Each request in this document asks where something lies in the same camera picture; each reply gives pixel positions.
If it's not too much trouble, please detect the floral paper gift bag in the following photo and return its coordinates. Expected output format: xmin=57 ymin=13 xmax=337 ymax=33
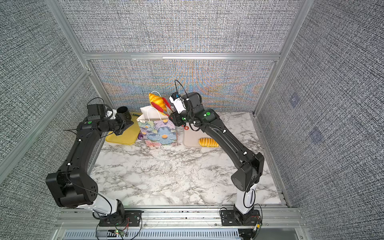
xmin=137 ymin=91 xmax=178 ymax=147

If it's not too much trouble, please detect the yellow striped bread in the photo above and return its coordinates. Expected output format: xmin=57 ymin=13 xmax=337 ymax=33
xmin=149 ymin=93 xmax=167 ymax=111
xmin=199 ymin=138 xmax=219 ymax=148

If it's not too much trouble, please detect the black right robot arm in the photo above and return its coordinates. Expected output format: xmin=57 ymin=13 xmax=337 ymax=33
xmin=169 ymin=92 xmax=265 ymax=223

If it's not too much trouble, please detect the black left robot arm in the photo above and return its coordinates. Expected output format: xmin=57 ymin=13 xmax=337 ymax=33
xmin=46 ymin=115 xmax=134 ymax=216

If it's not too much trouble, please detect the beige bread tray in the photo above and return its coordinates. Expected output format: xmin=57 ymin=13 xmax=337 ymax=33
xmin=183 ymin=126 xmax=211 ymax=148

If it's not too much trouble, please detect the yellow striped bread front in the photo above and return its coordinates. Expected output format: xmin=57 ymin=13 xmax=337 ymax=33
xmin=199 ymin=138 xmax=219 ymax=148

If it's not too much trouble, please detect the black cup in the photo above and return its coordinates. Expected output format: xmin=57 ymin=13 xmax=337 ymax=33
xmin=116 ymin=106 xmax=132 ymax=123

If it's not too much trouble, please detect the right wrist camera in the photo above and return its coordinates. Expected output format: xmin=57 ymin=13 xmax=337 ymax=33
xmin=169 ymin=92 xmax=186 ymax=114

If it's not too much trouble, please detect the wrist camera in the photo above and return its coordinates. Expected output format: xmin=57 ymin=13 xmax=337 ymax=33
xmin=87 ymin=104 xmax=114 ymax=121
xmin=169 ymin=92 xmax=186 ymax=114

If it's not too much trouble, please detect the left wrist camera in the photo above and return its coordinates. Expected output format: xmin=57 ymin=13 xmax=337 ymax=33
xmin=87 ymin=104 xmax=114 ymax=121

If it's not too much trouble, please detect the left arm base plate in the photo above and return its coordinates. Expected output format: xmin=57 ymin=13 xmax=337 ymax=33
xmin=99 ymin=211 xmax=143 ymax=228

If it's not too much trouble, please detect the aluminium front rail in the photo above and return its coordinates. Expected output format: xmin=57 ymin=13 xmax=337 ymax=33
xmin=54 ymin=205 xmax=308 ymax=230

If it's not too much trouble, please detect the white slotted cable duct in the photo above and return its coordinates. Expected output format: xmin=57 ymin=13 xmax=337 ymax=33
xmin=63 ymin=229 xmax=241 ymax=240

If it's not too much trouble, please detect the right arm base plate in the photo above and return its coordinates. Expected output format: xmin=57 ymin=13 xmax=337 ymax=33
xmin=219 ymin=208 xmax=262 ymax=227

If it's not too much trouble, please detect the aluminium cage frame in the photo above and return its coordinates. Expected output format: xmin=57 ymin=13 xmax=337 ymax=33
xmin=1 ymin=1 xmax=304 ymax=240

